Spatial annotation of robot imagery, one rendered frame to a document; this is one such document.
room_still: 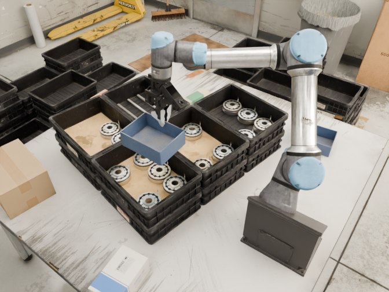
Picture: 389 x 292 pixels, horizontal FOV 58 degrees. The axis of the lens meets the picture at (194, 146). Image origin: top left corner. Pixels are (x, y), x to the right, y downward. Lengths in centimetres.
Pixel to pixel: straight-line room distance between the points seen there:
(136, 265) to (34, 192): 62
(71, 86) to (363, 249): 237
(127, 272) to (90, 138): 75
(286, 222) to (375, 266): 128
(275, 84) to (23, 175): 212
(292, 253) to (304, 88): 62
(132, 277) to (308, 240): 64
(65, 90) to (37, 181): 131
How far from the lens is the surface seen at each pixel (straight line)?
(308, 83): 126
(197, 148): 173
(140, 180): 160
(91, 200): 174
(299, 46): 124
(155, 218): 143
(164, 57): 125
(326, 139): 210
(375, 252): 260
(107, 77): 320
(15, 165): 179
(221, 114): 194
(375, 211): 281
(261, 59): 138
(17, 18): 478
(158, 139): 141
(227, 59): 136
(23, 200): 176
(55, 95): 288
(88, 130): 191
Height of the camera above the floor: 200
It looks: 42 degrees down
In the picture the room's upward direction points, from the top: straight up
